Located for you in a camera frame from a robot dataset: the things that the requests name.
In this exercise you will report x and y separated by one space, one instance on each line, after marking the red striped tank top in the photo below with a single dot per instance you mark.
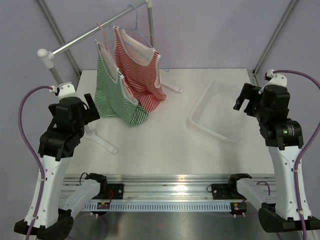
139 64

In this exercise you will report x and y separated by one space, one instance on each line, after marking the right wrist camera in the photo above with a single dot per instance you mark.
273 78

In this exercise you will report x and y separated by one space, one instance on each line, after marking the pink wire hanger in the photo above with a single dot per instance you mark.
105 41

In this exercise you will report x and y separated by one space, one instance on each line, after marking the aluminium frame post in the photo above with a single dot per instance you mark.
48 16
275 35

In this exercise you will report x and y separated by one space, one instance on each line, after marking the white plastic basket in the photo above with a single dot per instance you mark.
214 112

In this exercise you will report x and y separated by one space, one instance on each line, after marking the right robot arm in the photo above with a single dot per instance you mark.
288 211

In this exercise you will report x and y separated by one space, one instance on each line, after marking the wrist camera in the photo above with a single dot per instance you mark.
63 90
273 78

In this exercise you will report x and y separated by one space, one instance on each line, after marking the white metal clothes rack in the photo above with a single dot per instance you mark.
48 56

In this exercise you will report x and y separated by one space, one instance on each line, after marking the blue wire hanger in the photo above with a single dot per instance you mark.
149 42

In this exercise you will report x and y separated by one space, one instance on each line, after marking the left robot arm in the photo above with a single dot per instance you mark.
45 219

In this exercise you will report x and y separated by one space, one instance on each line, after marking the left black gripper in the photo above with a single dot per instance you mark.
90 114

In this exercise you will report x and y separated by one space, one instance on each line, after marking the right aluminium frame post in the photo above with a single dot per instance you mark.
275 35

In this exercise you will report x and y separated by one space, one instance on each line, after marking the white slotted cable duct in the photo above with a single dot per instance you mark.
158 207

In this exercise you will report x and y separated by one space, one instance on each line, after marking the green striped tank top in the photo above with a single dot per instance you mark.
112 97

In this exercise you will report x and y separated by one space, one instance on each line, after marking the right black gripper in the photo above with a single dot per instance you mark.
250 92

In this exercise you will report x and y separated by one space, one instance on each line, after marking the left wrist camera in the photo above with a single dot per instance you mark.
63 90

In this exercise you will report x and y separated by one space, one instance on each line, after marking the aluminium mounting rail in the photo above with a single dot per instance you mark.
167 187

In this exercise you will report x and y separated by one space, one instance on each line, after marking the left aluminium frame post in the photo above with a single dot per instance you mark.
48 16

